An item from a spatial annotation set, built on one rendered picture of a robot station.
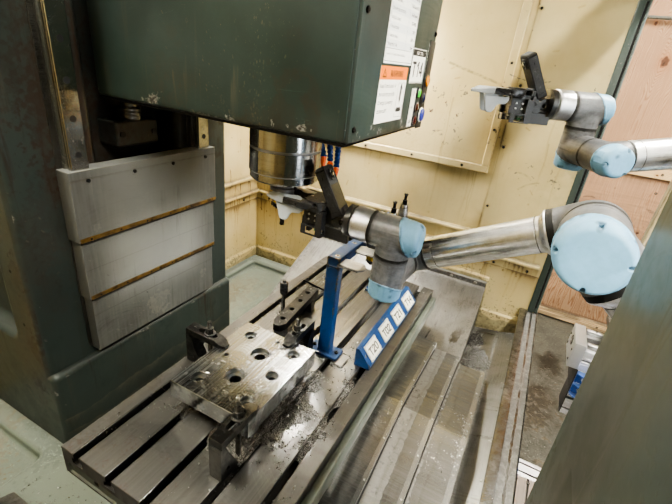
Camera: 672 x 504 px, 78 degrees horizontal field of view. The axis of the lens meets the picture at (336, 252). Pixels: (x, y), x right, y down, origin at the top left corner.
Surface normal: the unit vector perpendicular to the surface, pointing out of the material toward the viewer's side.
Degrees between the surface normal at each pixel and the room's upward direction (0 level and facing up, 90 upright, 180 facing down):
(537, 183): 90
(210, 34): 90
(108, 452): 0
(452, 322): 24
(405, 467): 8
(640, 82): 90
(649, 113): 90
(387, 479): 8
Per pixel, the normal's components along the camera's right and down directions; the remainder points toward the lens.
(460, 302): -0.09, -0.68
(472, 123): -0.46, 0.33
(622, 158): 0.07, 0.43
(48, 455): 0.11, -0.90
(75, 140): 0.88, 0.28
